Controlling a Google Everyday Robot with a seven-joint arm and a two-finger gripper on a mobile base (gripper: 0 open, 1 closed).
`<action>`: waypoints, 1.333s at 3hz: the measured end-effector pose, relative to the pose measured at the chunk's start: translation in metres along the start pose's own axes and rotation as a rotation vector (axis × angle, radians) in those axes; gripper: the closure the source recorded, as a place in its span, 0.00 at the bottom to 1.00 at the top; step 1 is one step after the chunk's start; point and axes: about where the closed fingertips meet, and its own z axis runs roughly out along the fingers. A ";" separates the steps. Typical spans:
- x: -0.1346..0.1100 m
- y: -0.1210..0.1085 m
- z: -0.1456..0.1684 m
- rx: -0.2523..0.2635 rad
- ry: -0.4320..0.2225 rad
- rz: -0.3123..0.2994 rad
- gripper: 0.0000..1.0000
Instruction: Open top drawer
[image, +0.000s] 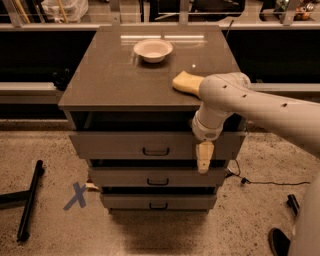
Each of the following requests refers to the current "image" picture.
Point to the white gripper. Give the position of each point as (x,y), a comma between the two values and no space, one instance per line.
(207,130)

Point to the grey top drawer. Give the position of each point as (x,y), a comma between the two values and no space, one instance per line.
(135,145)

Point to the grey drawer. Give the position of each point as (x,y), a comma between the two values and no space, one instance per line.
(159,202)
(156,177)
(135,145)

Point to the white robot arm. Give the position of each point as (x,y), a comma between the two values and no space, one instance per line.
(294,120)

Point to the grey drawer cabinet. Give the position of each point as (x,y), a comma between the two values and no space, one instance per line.
(115,90)

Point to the grey bottom drawer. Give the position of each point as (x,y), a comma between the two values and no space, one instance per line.
(159,202)

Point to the grey middle drawer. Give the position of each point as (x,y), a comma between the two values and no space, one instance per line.
(156,177)

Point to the yellow sponge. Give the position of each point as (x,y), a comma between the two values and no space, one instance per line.
(187,83)

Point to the black stand leg right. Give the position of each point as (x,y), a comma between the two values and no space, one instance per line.
(293,203)

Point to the black stand leg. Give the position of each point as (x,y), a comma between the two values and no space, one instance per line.
(24,198)
(293,203)

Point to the white bowl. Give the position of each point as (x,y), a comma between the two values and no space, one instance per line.
(153,50)

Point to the black round base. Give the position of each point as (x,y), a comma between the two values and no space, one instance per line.
(278,242)

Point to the blue tape cross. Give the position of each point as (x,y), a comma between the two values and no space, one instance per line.
(78,197)

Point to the black stand leg left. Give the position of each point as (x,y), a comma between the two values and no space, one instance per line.
(24,198)

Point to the white plastic bag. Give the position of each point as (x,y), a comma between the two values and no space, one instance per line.
(67,11)

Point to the black clamp on rail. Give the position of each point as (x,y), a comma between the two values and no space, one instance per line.
(61,79)

